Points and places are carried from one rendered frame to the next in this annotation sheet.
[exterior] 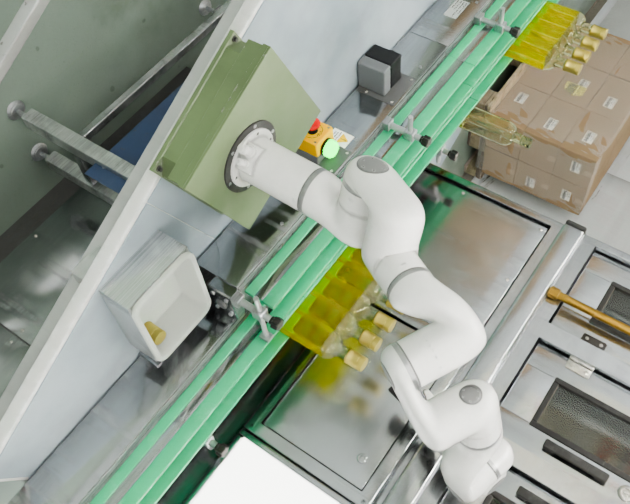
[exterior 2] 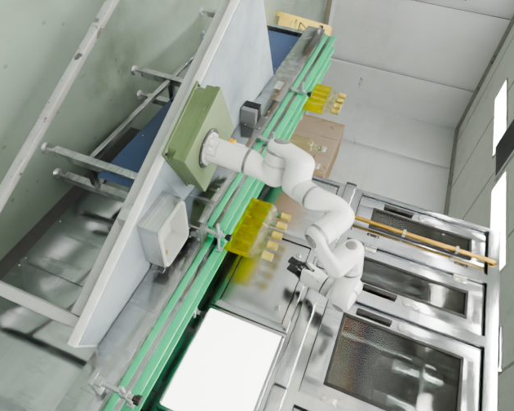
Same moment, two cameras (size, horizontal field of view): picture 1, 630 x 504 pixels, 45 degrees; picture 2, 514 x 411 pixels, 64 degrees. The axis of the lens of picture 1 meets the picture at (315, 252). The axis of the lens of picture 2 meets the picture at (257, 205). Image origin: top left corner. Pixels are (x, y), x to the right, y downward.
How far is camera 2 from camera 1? 0.40 m
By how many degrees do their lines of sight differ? 15
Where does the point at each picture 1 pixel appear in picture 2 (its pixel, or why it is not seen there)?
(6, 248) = (41, 231)
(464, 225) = not seen: hidden behind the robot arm
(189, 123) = (180, 129)
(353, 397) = (265, 278)
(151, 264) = (163, 209)
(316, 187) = (251, 156)
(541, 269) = not seen: hidden behind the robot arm
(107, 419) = (139, 305)
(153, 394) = (163, 287)
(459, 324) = (343, 209)
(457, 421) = (348, 258)
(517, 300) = not seen: hidden behind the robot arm
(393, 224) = (303, 165)
